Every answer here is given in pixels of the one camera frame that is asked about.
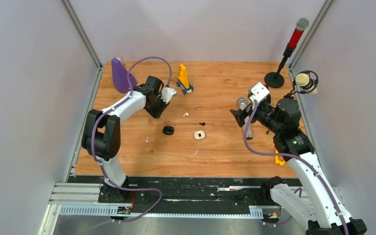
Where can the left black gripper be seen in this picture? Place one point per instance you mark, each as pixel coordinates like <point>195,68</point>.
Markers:
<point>157,114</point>

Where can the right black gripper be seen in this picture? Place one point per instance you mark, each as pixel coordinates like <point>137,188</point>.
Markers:
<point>239,114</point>

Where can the black earbud charging case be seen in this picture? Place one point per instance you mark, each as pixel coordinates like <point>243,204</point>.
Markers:
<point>168,130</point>

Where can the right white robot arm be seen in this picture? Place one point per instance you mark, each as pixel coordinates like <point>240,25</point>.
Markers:
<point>325,214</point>

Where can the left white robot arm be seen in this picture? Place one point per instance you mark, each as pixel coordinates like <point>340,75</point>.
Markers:
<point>102,131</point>

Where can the white earbud charging case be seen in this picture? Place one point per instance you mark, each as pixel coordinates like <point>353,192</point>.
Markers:
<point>199,135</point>

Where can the yellow blue toy car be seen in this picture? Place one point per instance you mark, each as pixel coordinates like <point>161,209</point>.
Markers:
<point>183,81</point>

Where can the purple plastic wedge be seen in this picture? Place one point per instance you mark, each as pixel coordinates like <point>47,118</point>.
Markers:
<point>119,76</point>

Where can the red microphone on stand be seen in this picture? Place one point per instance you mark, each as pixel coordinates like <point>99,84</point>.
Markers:
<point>275,79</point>

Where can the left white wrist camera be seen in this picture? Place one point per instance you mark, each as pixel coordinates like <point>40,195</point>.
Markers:
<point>167,93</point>

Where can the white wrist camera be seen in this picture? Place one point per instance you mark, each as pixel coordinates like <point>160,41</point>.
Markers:
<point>167,93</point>
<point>258,93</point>

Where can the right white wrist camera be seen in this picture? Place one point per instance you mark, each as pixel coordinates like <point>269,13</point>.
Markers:
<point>258,93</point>

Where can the yellow plastic handle tool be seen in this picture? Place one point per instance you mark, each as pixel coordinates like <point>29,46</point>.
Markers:
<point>278,160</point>

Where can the beige microphone shock mount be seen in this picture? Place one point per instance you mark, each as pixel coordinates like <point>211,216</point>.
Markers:
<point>305,82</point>

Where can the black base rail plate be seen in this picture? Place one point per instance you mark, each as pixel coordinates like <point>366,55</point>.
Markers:
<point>183,195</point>

